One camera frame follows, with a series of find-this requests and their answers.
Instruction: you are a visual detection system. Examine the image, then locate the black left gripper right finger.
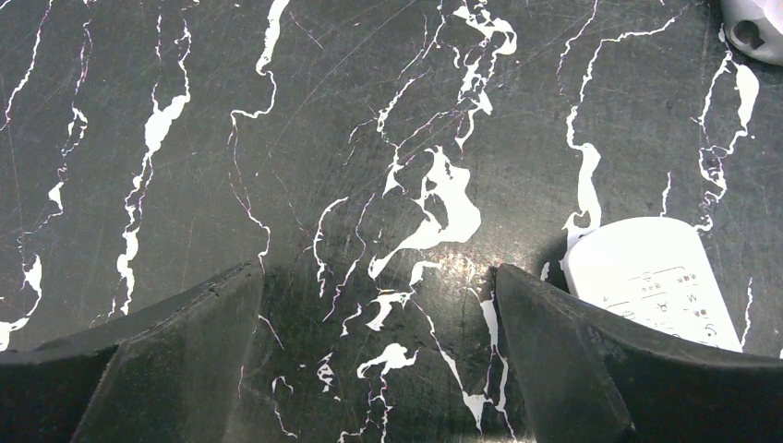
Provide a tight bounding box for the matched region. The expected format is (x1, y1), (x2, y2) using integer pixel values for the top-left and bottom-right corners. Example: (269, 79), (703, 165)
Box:
(495, 264), (782, 442)

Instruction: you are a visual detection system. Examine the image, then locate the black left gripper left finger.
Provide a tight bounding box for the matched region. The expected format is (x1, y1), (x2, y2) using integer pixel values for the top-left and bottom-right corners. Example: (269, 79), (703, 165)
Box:
(1, 262), (263, 442)

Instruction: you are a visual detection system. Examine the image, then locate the white remote control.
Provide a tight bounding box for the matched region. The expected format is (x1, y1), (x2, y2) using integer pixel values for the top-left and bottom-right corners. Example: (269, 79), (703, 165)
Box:
(562, 217), (741, 352)

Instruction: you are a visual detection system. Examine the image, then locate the white plastic faucet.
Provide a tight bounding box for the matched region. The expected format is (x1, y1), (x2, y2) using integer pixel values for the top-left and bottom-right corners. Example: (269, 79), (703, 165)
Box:
(719, 0), (782, 66)

